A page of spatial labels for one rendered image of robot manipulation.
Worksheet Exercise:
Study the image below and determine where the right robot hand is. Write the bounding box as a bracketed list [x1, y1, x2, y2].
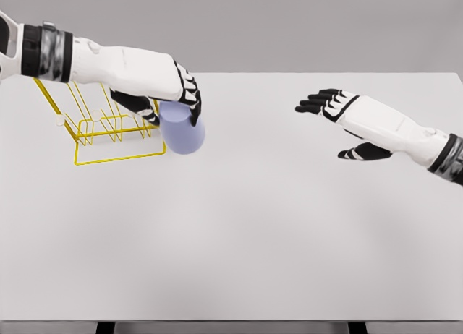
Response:
[294, 88, 408, 160]

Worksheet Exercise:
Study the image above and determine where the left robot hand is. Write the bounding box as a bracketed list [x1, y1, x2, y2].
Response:
[109, 47, 203, 127]

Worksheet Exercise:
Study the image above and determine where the lavender cup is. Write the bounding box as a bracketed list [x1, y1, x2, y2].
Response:
[158, 100, 206, 155]

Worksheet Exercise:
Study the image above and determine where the yellow wire cup holder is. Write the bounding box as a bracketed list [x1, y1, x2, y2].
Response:
[33, 77, 168, 166]

